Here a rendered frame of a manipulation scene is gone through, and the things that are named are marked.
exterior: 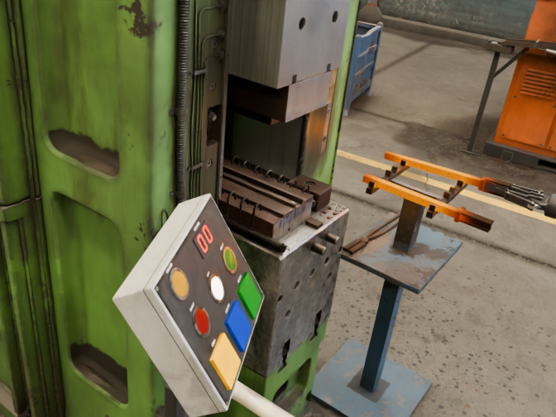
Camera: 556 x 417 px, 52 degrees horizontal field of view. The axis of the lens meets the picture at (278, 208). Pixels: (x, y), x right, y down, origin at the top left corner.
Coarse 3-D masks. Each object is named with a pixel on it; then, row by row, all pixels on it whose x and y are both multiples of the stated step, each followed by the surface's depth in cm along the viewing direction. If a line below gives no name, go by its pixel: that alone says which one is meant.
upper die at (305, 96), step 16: (240, 80) 144; (304, 80) 141; (320, 80) 147; (240, 96) 145; (256, 96) 142; (272, 96) 140; (288, 96) 137; (304, 96) 144; (320, 96) 150; (256, 112) 144; (272, 112) 141; (288, 112) 140; (304, 112) 146
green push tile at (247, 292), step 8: (248, 280) 123; (240, 288) 119; (248, 288) 122; (240, 296) 118; (248, 296) 121; (256, 296) 125; (248, 304) 120; (256, 304) 123; (248, 312) 120; (256, 312) 122
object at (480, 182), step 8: (392, 152) 207; (392, 160) 205; (400, 160) 203; (408, 160) 202; (416, 160) 202; (416, 168) 201; (424, 168) 199; (432, 168) 198; (440, 168) 197; (448, 176) 195; (456, 176) 194; (464, 176) 192; (472, 176) 192; (472, 184) 191; (480, 184) 189; (504, 184) 186; (488, 192) 189
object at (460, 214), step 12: (372, 180) 186; (384, 180) 185; (396, 192) 182; (408, 192) 180; (420, 204) 178; (444, 204) 175; (456, 216) 171; (468, 216) 170; (480, 216) 170; (480, 228) 169
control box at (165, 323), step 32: (192, 224) 109; (224, 224) 122; (160, 256) 101; (192, 256) 105; (224, 256) 117; (128, 288) 94; (160, 288) 93; (192, 288) 102; (224, 288) 114; (256, 288) 128; (128, 320) 95; (160, 320) 94; (192, 320) 99; (224, 320) 110; (160, 352) 97; (192, 352) 96; (192, 384) 100; (192, 416) 104
